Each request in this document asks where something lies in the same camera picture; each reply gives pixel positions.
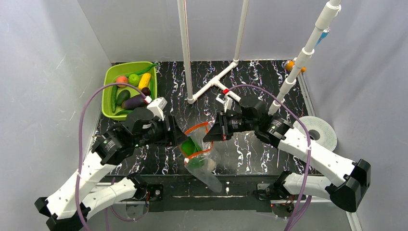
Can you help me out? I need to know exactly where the toy bok choy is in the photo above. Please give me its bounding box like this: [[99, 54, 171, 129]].
[[179, 137, 217, 173]]

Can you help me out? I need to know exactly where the clear zip bag orange zipper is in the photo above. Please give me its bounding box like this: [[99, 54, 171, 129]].
[[185, 122, 223, 193]]

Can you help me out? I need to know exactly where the toy purple eggplant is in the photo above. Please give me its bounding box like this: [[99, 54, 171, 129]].
[[121, 95, 147, 110]]

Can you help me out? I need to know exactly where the toy dark red plum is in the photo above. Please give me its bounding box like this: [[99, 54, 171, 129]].
[[141, 87, 151, 96]]

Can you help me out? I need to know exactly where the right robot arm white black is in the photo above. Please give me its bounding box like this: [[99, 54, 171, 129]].
[[203, 97, 371, 212]]

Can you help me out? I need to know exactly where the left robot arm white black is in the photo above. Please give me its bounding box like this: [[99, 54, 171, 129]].
[[35, 108, 188, 231]]

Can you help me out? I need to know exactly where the black marble pattern mat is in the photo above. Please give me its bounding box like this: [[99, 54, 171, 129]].
[[83, 60, 327, 176]]

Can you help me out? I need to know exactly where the green plastic basin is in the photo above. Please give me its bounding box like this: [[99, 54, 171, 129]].
[[102, 61, 158, 121]]

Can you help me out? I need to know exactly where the toy yellow corn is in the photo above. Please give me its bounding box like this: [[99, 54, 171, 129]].
[[138, 73, 152, 90]]

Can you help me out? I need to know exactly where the toy green lime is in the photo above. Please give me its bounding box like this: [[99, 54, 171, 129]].
[[128, 74, 141, 87]]

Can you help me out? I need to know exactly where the toy green cucumber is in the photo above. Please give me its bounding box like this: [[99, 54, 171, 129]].
[[110, 85, 118, 113]]

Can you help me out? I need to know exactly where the toy green chili pepper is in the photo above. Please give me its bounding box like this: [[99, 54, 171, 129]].
[[125, 64, 158, 77]]

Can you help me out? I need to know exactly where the toy peach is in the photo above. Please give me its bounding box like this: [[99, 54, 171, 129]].
[[115, 76, 128, 88]]

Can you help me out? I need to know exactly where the orange clamp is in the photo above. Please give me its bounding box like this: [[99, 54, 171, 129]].
[[283, 60, 307, 73]]

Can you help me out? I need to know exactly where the white filament spool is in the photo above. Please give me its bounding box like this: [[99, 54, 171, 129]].
[[299, 116, 338, 152]]

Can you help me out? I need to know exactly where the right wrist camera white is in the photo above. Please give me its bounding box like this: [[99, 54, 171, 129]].
[[216, 89, 232, 113]]

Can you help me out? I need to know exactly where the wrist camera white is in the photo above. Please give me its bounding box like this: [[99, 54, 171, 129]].
[[216, 89, 232, 113], [147, 97, 167, 120]]

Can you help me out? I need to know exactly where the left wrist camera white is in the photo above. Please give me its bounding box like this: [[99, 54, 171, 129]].
[[147, 97, 167, 120]]

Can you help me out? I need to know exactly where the yellow handle screwdriver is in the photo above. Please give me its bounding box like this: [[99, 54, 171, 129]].
[[276, 149, 280, 169]]

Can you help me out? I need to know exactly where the aluminium rail frame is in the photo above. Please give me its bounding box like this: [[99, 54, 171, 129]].
[[59, 71, 363, 231]]

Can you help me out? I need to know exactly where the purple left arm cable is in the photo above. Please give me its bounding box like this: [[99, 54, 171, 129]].
[[75, 83, 151, 231]]

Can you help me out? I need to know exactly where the white PVC pipe frame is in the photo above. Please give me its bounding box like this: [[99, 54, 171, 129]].
[[177, 0, 342, 116]]

